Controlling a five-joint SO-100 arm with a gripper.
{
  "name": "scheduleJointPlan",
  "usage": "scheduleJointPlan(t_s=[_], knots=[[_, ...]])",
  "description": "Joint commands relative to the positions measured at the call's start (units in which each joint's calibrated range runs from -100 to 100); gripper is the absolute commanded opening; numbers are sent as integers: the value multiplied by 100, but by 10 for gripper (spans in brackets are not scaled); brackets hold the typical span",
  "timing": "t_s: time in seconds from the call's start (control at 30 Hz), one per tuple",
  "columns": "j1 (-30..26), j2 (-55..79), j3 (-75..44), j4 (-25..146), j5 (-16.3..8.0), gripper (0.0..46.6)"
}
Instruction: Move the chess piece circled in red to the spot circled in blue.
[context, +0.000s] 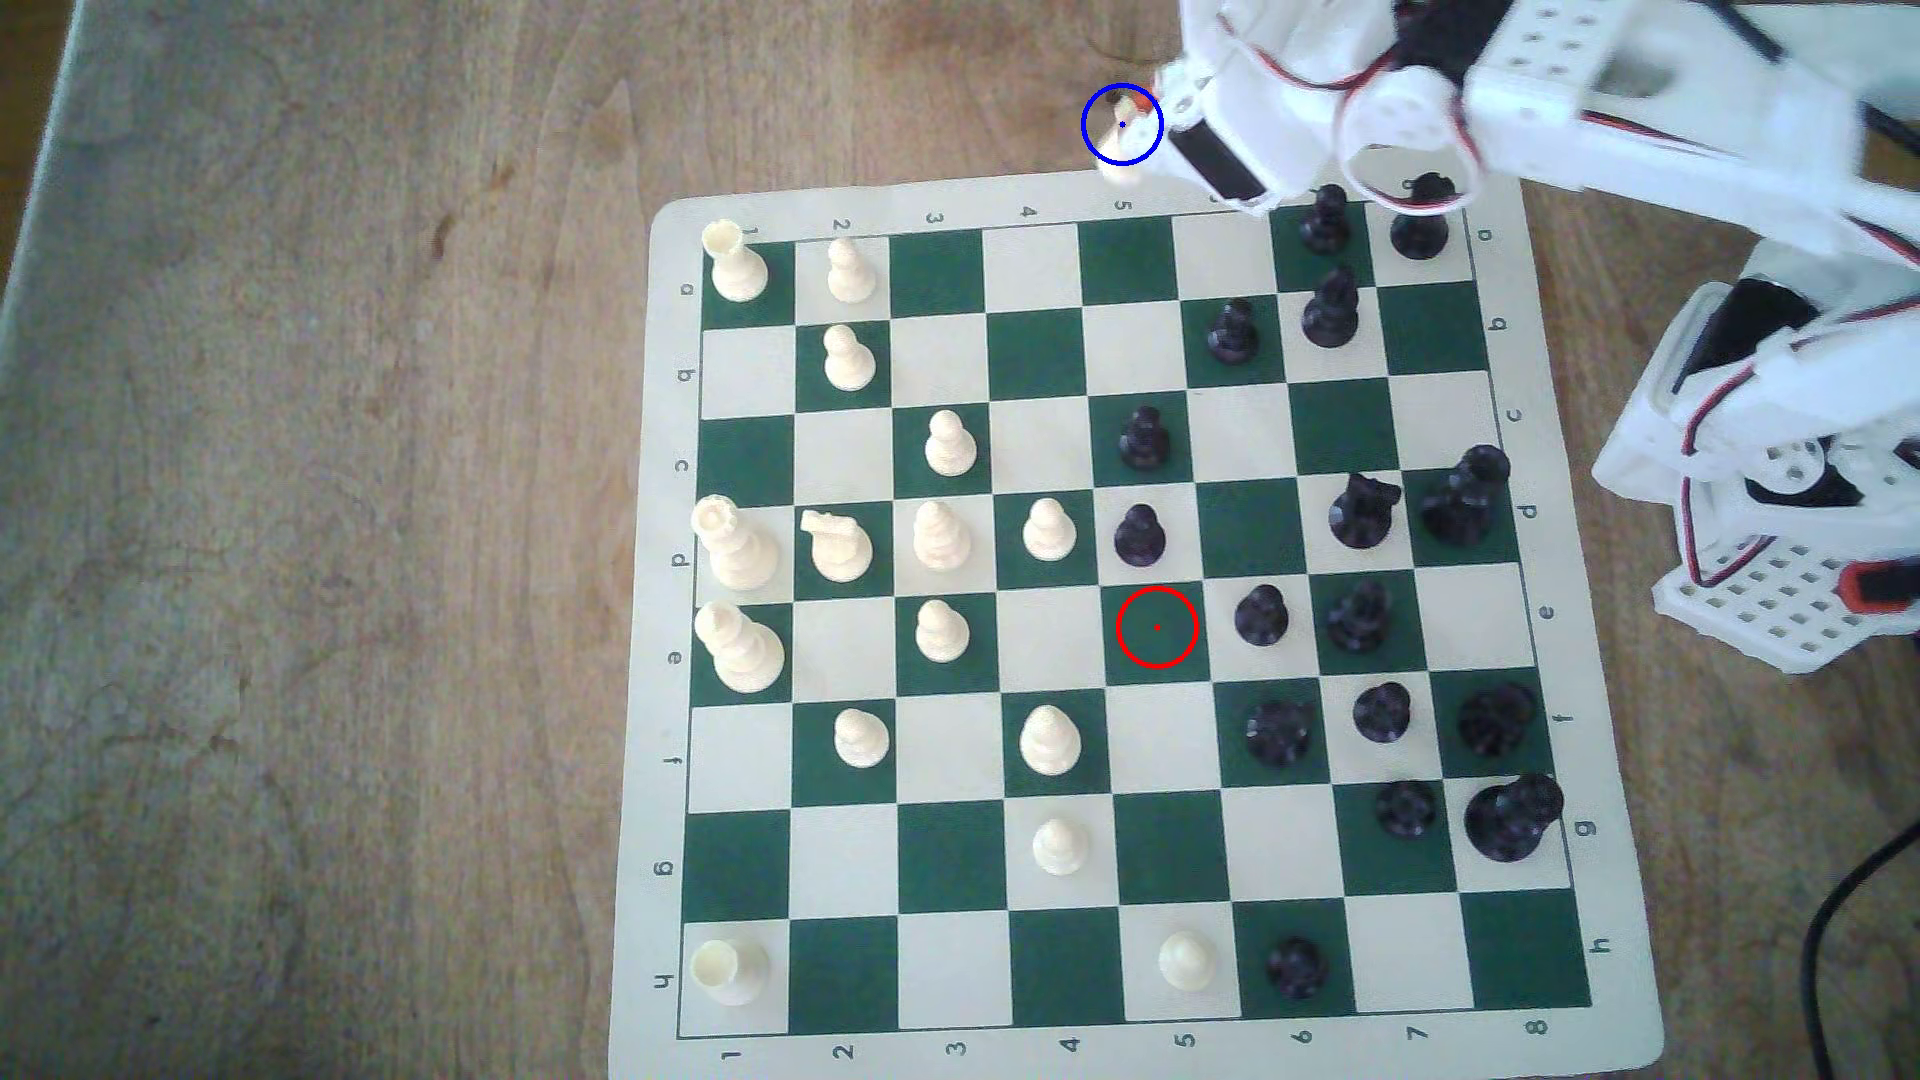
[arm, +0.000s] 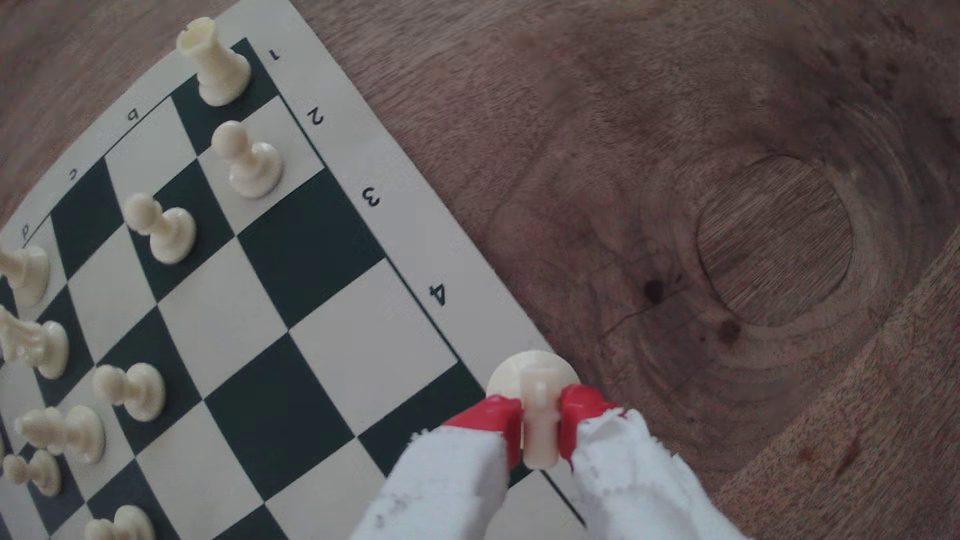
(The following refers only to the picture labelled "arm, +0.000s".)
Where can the white chess bishop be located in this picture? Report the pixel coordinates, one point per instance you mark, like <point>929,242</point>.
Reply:
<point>79,433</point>

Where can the white chess knight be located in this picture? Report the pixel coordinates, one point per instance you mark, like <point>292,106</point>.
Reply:
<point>536,375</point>
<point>45,345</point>

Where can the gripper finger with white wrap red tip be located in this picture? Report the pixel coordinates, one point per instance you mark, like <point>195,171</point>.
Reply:
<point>450,487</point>
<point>637,487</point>

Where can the white chess rook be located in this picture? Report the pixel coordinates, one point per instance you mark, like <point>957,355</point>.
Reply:
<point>217,67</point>

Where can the white chess pawn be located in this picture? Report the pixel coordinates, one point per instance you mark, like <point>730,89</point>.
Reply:
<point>171,232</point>
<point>41,472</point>
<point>251,169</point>
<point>142,391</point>
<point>127,523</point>

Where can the white chess queen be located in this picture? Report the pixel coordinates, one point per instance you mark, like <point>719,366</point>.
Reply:
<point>30,274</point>

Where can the green white chess board mat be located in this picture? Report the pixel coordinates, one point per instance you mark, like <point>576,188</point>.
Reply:
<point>225,315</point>

